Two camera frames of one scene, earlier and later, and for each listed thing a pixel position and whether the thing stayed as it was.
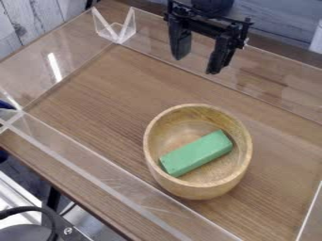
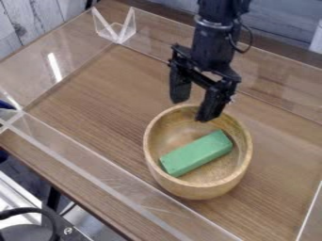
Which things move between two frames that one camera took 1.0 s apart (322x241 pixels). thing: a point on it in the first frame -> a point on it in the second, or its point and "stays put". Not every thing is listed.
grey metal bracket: (69, 232) stays put
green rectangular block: (189, 157) stays put
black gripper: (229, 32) -> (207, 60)
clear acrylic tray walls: (177, 153) stays put
